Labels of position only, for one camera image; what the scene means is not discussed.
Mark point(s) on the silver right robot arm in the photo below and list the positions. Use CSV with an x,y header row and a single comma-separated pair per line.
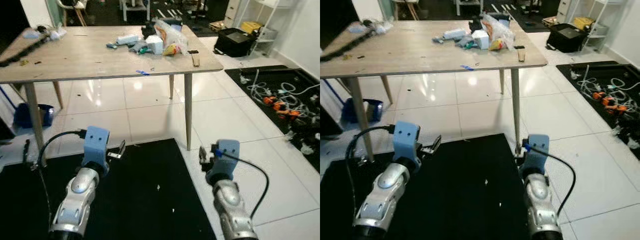
x,y
540,205
232,210

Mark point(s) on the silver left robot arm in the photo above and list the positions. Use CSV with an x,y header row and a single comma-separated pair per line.
x,y
75,200
382,197

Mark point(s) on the plain black floor mat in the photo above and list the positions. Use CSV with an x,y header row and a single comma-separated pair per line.
x,y
465,200
145,200

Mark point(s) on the blue tape piece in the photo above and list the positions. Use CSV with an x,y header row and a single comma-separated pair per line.
x,y
467,67
143,73

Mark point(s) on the blue bucket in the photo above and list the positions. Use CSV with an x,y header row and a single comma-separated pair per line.
x,y
352,112
27,117

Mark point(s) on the black mat with clutter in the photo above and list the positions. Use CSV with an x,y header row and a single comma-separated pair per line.
x,y
575,75
250,82

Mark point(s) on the orange tool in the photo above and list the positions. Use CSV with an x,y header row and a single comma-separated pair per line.
x,y
610,102
280,106

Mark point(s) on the small glass cup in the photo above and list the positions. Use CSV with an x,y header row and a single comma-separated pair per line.
x,y
195,59
521,55

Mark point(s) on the light wooden table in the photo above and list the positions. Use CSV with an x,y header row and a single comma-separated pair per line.
x,y
90,57
415,52

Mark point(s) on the small white carton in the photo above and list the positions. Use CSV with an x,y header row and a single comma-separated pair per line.
x,y
481,40
155,45

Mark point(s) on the black case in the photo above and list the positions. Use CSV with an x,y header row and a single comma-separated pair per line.
x,y
232,42
567,37

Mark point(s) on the clear plastic bag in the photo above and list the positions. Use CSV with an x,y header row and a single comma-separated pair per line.
x,y
500,32
172,37

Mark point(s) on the small black object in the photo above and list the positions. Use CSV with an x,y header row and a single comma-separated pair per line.
x,y
476,25
149,31

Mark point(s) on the crumpled clear plastic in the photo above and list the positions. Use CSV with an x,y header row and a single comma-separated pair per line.
x,y
55,34
382,27

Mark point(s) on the long black strip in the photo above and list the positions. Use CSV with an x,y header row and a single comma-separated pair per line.
x,y
345,42
22,50

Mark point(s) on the yellow package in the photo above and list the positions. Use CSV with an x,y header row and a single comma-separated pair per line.
x,y
583,22
250,27

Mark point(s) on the white stool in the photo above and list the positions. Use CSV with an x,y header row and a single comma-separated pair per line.
x,y
135,7
469,5

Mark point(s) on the wooden chair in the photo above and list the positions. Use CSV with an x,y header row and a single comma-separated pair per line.
x,y
405,6
75,7

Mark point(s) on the white shelf rack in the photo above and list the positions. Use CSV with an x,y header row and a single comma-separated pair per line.
x,y
267,30
600,27

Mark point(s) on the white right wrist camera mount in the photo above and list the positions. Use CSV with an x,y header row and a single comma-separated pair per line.
x,y
537,150
227,155

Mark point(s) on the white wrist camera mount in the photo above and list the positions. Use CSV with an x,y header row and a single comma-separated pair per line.
x,y
227,155
537,150
96,142
406,137

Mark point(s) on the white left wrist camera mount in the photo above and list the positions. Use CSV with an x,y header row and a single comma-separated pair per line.
x,y
96,142
406,137

